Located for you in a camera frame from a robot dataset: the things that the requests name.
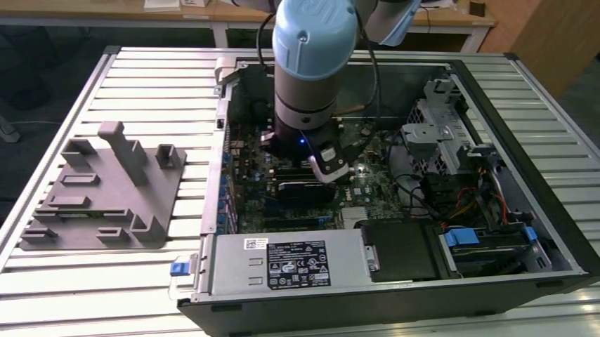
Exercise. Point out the small silver chipset heatsink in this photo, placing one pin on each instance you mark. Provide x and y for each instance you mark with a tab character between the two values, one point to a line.
354	217

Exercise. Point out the wooden desk white frame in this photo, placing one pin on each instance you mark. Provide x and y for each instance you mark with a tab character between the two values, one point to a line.
69	14

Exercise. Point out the grey power supply unit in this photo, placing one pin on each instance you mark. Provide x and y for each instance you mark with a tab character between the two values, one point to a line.
230	267

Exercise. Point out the black expansion slot blue end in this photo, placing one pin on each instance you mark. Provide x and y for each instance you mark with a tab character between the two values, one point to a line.
290	223

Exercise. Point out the wooden cabinet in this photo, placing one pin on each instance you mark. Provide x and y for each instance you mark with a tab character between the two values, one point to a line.
553	45

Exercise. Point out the metal corner bracket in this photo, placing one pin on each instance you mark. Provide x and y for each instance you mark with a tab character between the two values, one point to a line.
223	65

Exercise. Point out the small black graphics card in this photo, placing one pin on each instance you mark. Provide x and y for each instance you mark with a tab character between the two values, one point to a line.
299	194

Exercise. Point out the small dark box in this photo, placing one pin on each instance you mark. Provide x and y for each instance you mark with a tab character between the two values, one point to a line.
477	8

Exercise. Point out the black open PC case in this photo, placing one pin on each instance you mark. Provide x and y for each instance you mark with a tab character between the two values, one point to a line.
327	316

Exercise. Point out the blue plastic latch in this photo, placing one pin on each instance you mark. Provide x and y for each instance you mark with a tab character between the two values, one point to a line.
178	269

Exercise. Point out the black plastic shroud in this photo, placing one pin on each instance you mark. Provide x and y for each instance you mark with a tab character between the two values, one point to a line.
402	251

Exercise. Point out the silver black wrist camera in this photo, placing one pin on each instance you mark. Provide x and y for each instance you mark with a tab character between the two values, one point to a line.
330	165

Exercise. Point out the grey furniture foot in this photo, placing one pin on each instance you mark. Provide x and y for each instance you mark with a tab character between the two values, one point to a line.
9	131

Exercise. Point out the green motherboard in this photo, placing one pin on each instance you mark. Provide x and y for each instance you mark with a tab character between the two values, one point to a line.
374	207

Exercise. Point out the grey metal drive cage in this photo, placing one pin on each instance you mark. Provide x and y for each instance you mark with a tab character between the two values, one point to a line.
423	135

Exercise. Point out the hard disk in blue carrier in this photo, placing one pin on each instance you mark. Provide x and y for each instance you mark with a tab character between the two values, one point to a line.
461	238

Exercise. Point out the black RAM slot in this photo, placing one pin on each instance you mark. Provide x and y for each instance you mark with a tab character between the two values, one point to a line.
290	180
290	171
290	176
290	168

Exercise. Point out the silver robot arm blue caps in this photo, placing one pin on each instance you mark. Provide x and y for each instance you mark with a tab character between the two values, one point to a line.
305	98

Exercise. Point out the small white box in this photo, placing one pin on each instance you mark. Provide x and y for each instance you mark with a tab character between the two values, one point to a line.
194	3

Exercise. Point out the grey parts rack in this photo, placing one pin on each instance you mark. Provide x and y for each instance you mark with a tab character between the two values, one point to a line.
116	196

